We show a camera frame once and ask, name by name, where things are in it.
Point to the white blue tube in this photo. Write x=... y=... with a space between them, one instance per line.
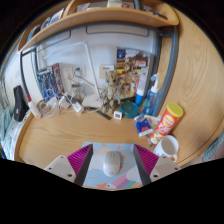
x=139 y=99

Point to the white power strip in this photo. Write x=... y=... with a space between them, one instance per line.
x=77 y=106

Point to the grey computer mouse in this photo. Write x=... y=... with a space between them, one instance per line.
x=112 y=163

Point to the red yellow chips can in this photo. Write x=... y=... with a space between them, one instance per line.
x=165 y=125

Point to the colourful picture box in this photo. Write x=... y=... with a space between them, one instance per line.
x=133 y=63

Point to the grey metal frame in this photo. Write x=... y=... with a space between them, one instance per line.
x=168 y=76

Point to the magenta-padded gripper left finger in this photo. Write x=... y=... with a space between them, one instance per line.
x=76 y=160

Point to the robot model kit box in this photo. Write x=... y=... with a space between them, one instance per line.
x=50 y=80

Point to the wooden shelf unit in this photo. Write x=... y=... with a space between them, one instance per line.
x=100 y=16

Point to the teal round tin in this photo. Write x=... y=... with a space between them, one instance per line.
x=129 y=110

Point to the small white cube clock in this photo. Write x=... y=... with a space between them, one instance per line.
x=117 y=115

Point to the blue cloud-print mouse pad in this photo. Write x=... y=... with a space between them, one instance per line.
x=96 y=166

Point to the blue snack packet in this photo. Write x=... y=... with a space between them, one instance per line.
x=143 y=126

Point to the bed with plaid bedding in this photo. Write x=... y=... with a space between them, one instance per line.
x=8 y=136

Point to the white red-pump lotion bottle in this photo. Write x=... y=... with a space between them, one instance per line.
x=35 y=110

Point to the white mug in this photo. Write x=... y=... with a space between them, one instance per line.
x=166 y=146

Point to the tan robot figure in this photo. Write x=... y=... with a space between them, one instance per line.
x=111 y=90

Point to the blue spray bottle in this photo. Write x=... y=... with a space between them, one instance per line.
x=150 y=100

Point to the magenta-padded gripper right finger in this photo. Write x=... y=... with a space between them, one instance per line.
x=150 y=159

